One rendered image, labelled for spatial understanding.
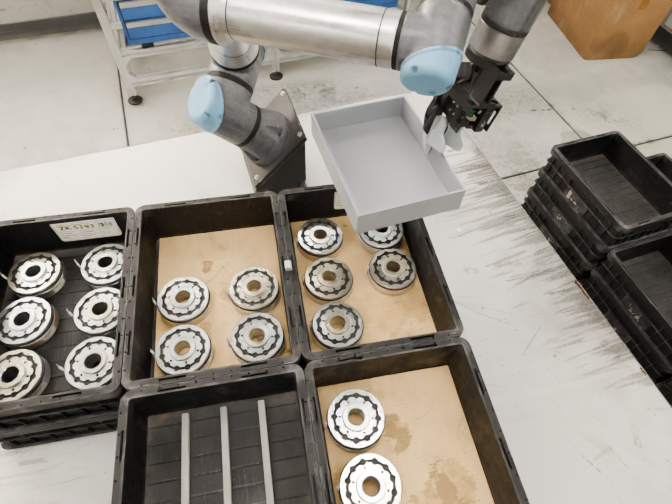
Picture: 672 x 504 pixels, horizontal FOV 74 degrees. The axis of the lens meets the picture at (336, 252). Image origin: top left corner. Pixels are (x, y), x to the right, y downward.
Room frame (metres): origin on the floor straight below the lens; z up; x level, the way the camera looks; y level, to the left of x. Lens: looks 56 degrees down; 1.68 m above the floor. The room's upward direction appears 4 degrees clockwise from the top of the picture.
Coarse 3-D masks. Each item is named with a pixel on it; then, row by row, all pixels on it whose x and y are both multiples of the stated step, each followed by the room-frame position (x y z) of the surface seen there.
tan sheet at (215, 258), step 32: (160, 256) 0.54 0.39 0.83; (192, 256) 0.54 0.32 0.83; (224, 256) 0.55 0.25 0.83; (256, 256) 0.55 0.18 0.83; (160, 288) 0.46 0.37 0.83; (224, 288) 0.47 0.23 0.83; (256, 288) 0.47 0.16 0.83; (160, 320) 0.38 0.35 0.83; (224, 320) 0.39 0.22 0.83; (224, 352) 0.32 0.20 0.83; (288, 352) 0.33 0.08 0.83
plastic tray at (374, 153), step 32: (320, 128) 0.72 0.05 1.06; (352, 128) 0.74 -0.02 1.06; (384, 128) 0.74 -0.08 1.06; (416, 128) 0.72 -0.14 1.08; (352, 160) 0.64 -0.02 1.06; (384, 160) 0.65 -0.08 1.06; (416, 160) 0.65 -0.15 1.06; (352, 192) 0.56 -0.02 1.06; (384, 192) 0.57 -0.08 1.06; (416, 192) 0.57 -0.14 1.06; (448, 192) 0.53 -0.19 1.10; (352, 224) 0.49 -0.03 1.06; (384, 224) 0.49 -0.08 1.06
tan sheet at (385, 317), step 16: (352, 240) 0.62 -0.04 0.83; (336, 256) 0.57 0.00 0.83; (352, 256) 0.57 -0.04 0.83; (368, 256) 0.57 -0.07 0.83; (304, 272) 0.52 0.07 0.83; (352, 272) 0.53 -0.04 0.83; (304, 288) 0.48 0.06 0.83; (352, 288) 0.49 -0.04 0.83; (368, 288) 0.49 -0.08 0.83; (416, 288) 0.50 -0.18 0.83; (304, 304) 0.44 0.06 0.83; (352, 304) 0.45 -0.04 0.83; (368, 304) 0.45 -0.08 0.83; (384, 304) 0.45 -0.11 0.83; (400, 304) 0.46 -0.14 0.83; (416, 304) 0.46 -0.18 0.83; (368, 320) 0.41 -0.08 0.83; (384, 320) 0.42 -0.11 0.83; (400, 320) 0.42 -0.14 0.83; (416, 320) 0.42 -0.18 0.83; (432, 320) 0.42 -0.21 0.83; (368, 336) 0.38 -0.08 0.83; (384, 336) 0.38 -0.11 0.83; (400, 336) 0.38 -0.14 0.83
